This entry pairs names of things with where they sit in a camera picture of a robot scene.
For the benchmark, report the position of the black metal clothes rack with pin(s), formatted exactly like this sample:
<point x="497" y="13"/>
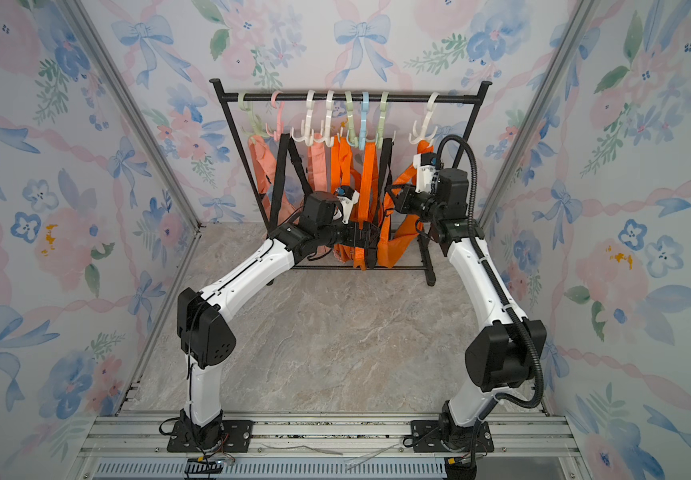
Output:
<point x="226" y="98"/>

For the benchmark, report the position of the white hook far right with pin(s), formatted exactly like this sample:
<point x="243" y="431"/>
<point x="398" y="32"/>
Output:
<point x="420" y="133"/>

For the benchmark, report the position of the pink bag far left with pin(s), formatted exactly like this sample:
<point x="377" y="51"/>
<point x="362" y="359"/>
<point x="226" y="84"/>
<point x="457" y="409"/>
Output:
<point x="264" y="164"/>

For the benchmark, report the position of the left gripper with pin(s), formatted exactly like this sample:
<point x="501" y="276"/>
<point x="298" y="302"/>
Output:
<point x="366" y="241"/>

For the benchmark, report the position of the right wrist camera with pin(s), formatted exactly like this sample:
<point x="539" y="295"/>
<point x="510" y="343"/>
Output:
<point x="427" y="166"/>

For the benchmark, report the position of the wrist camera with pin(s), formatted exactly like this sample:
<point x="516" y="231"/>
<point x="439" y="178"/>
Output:
<point x="427" y="166"/>
<point x="348" y="198"/>

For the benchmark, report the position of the blue plastic hook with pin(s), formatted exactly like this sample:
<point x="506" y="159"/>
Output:
<point x="362" y="140"/>

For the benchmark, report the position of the pink bag with buckle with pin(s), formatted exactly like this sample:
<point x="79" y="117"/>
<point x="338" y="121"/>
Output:
<point x="318" y="167"/>

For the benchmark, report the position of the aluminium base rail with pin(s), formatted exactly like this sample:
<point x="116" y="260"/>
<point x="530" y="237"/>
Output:
<point x="149" y="445"/>

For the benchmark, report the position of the green plastic hook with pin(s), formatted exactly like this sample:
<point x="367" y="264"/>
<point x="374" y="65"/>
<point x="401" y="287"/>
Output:
<point x="351" y="133"/>
<point x="380" y="129"/>

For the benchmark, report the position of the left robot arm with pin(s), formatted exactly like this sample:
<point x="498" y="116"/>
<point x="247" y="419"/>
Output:
<point x="204" y="316"/>

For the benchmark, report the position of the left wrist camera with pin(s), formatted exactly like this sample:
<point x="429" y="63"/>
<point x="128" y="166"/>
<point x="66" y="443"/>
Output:
<point x="348" y="198"/>

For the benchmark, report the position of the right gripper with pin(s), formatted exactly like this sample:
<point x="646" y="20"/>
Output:
<point x="405" y="202"/>

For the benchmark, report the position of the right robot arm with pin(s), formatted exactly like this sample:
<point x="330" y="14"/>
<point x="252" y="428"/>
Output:
<point x="503" y="362"/>

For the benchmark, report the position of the white plastic hook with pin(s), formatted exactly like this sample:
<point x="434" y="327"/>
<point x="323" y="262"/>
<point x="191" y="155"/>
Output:
<point x="325" y="135"/>
<point x="305" y="134"/>

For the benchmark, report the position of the black strap bag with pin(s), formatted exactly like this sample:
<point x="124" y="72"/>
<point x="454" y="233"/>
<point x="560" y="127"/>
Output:
<point x="377" y="209"/>

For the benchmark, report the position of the pale green hook far left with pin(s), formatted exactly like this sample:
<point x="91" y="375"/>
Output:
<point x="254" y="120"/>

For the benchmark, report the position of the orange bag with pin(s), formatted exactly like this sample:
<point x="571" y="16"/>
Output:
<point x="366" y="250"/>
<point x="392" y="246"/>
<point x="341" y="160"/>

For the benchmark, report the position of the pink plastic hook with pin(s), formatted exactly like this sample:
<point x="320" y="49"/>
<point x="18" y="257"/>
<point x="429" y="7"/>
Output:
<point x="279" y="106"/>

